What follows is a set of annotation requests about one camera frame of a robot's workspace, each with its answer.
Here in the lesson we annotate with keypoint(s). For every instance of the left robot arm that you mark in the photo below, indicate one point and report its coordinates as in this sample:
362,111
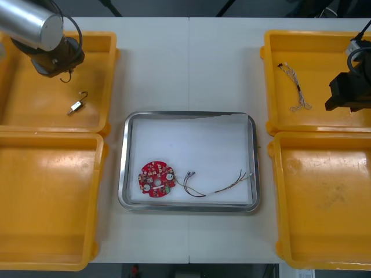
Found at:
29,20

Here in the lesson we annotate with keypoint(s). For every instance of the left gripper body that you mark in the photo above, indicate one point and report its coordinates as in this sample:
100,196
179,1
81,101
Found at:
58,62

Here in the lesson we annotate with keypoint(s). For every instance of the yellow-orange plastic bin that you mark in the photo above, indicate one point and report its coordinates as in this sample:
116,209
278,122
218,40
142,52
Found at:
316,87
34,98
324,208
43,202

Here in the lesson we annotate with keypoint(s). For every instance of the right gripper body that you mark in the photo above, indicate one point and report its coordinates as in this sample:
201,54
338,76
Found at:
358,92

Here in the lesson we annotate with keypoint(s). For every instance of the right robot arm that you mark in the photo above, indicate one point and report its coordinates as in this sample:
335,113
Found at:
356,46

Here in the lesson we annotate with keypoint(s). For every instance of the black stand leg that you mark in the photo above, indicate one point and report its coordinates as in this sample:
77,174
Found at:
224,7
111,7

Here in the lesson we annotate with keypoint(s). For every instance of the round red circuit board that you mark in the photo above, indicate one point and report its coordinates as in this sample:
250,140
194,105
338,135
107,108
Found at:
153,179

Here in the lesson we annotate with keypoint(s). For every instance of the steel tray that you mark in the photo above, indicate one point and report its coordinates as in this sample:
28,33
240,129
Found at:
123,162

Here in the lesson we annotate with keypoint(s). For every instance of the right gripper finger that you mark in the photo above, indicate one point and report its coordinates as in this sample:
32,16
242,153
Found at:
336,85
334,103

